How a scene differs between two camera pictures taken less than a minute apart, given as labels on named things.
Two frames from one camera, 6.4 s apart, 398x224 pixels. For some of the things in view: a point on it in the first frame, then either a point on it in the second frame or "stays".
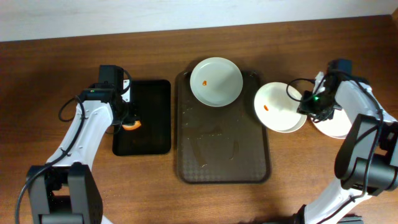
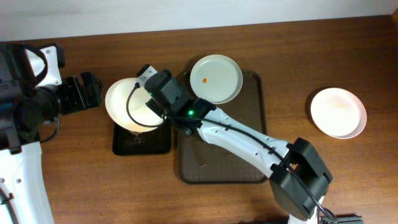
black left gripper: x=129 y=115 → x=78 y=93
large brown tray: x=227 y=144 stays
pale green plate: x=216 y=82 stays
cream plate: x=276 y=104 → x=115 y=100
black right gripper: x=311 y=106 → x=155 y=83
